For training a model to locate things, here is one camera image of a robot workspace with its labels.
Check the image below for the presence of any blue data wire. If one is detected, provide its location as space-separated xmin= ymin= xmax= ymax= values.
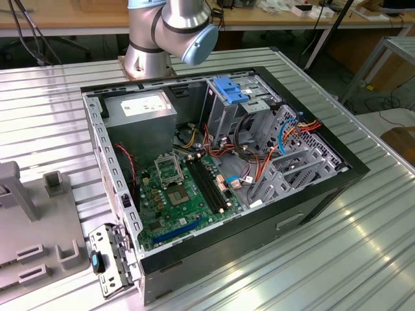
xmin=277 ymin=117 xmax=298 ymax=157

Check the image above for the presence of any red yellow orange power wire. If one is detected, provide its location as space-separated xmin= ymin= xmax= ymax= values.
xmin=254 ymin=119 xmax=322 ymax=182

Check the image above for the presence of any grey metal disk bay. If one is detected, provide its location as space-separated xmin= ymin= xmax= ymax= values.
xmin=248 ymin=147 xmax=353 ymax=210

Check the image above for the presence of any black RAM slot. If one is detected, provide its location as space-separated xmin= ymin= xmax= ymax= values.
xmin=195 ymin=157 xmax=229 ymax=211
xmin=185 ymin=158 xmax=220 ymax=215
xmin=190 ymin=157 xmax=224 ymax=213

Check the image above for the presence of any grey metal drive cage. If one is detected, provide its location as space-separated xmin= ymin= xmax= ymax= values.
xmin=199 ymin=73 xmax=283 ymax=153

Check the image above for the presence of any metal socket cover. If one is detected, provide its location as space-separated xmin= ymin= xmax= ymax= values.
xmin=154 ymin=152 xmax=182 ymax=188

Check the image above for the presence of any grey power supply unit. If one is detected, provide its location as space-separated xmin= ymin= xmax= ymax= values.
xmin=102 ymin=90 xmax=178 ymax=168

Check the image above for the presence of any blue plastic drive latch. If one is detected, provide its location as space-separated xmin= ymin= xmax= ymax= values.
xmin=213 ymin=76 xmax=252 ymax=105

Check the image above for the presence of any green motherboard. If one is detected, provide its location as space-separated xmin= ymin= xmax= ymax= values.
xmin=136 ymin=152 xmax=244 ymax=250

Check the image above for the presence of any blue expansion slot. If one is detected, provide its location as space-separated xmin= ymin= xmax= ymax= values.
xmin=151 ymin=216 xmax=206 ymax=246

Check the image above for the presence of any black open PC case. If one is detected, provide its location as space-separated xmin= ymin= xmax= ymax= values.
xmin=79 ymin=65 xmax=371 ymax=307

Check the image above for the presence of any metal hinged card retainer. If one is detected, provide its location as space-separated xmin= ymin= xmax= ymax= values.
xmin=88 ymin=222 xmax=144 ymax=299

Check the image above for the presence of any black latch with blue button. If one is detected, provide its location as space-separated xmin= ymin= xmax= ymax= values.
xmin=89 ymin=249 xmax=106 ymax=275

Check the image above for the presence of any small white box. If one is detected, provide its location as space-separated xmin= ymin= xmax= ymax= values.
xmin=309 ymin=8 xmax=335 ymax=19
xmin=290 ymin=3 xmax=314 ymax=17

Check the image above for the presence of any black tripod pole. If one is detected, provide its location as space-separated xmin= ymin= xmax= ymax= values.
xmin=303 ymin=0 xmax=355 ymax=71

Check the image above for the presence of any grey parts rack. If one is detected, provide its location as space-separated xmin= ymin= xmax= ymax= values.
xmin=0 ymin=161 xmax=90 ymax=291

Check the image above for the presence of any brown cardboard box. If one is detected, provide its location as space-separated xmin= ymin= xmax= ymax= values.
xmin=379 ymin=126 xmax=415 ymax=163

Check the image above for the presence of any long wooden desk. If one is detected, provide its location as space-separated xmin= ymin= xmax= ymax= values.
xmin=0 ymin=0 xmax=415 ymax=38

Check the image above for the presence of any coloured supply wire bundle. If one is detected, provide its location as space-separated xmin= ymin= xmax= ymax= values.
xmin=173 ymin=122 xmax=236 ymax=161

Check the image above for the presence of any light blue wire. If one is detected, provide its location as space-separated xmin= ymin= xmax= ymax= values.
xmin=225 ymin=176 xmax=250 ymax=189

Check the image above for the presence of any thick black cable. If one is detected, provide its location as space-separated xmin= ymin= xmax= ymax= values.
xmin=233 ymin=113 xmax=261 ymax=154

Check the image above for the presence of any black camera cable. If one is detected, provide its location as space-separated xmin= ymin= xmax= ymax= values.
xmin=21 ymin=0 xmax=62 ymax=65
xmin=8 ymin=0 xmax=45 ymax=65

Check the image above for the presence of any aluminium frame table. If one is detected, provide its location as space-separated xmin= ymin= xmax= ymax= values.
xmin=340 ymin=36 xmax=415 ymax=108

